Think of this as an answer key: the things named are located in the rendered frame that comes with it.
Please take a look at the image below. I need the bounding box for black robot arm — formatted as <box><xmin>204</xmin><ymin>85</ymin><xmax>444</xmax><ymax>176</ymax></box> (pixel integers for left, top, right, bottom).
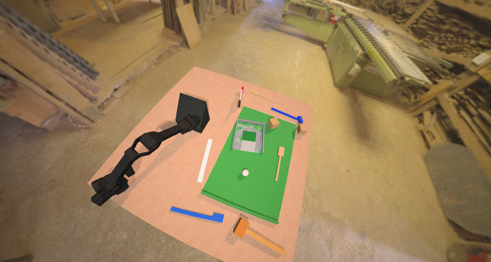
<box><xmin>91</xmin><ymin>115</ymin><xmax>201</xmax><ymax>206</ymax></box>

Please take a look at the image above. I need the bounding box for green flat mat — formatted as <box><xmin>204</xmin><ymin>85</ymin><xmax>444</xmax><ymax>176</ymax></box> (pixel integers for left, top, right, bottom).
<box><xmin>202</xmin><ymin>106</ymin><xmax>296</xmax><ymax>221</ymax></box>

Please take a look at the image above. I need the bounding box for tan cube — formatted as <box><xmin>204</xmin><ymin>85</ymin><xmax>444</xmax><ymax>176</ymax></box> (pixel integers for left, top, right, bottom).
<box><xmin>268</xmin><ymin>117</ymin><xmax>279</xmax><ymax>129</ymax></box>
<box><xmin>296</xmin><ymin>124</ymin><xmax>308</xmax><ymax>135</ymax></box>

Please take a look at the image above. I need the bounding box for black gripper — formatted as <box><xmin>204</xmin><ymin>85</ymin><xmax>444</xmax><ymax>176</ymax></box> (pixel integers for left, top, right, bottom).
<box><xmin>91</xmin><ymin>166</ymin><xmax>135</xmax><ymax>193</ymax></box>

